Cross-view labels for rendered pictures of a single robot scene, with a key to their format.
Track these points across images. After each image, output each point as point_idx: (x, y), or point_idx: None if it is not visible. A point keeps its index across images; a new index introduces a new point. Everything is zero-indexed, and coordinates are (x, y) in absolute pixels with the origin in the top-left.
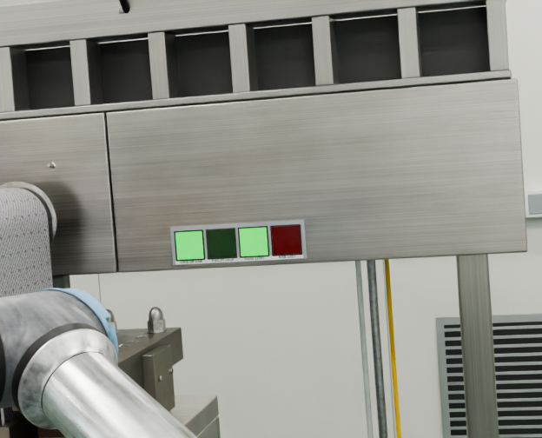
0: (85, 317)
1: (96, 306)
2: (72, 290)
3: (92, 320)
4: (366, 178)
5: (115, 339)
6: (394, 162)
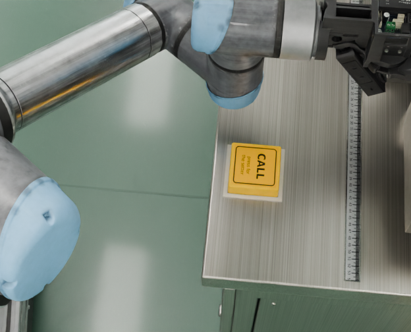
0: None
1: (3, 265)
2: (14, 231)
3: None
4: None
5: (7, 295)
6: None
